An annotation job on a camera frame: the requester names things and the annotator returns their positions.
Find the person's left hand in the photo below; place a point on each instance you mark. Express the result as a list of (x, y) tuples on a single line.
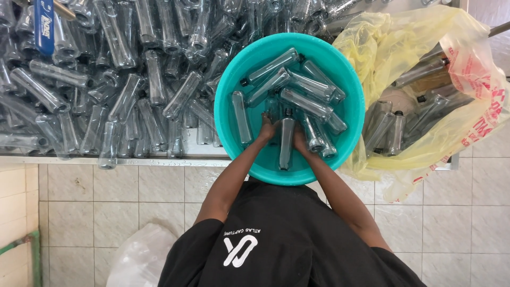
[(267, 129)]

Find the person's right hand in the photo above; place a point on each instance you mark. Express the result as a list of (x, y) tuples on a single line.
[(301, 141)]

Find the person's right fingers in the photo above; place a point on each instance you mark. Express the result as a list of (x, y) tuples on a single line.
[(296, 130)]

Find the person's left fingers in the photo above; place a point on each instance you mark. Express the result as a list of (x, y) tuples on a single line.
[(268, 119)]

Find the clear plastic bottle black cap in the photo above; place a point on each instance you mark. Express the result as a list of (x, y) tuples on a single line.
[(286, 139)]

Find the cluster of wet clear bottles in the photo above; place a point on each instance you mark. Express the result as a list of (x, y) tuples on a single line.
[(305, 101)]

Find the teal plastic basin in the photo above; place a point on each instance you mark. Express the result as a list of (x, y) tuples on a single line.
[(239, 147)]

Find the heap of bagged capped bottles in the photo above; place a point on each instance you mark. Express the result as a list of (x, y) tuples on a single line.
[(398, 123)]

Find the yellow plastic bag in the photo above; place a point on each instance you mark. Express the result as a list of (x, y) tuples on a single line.
[(370, 52)]

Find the person's black shirt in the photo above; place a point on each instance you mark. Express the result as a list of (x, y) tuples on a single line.
[(287, 247)]

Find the pile of uncapped clear bottles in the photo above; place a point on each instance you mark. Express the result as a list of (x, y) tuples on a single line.
[(119, 79)]

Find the white plastic bag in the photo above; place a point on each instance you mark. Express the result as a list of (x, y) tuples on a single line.
[(139, 259)]

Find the grey metal bar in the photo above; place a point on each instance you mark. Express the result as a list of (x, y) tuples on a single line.
[(500, 28)]

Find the metal rod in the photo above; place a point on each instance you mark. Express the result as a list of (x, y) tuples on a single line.
[(63, 10)]

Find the green pipe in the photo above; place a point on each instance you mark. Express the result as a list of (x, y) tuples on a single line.
[(36, 259)]

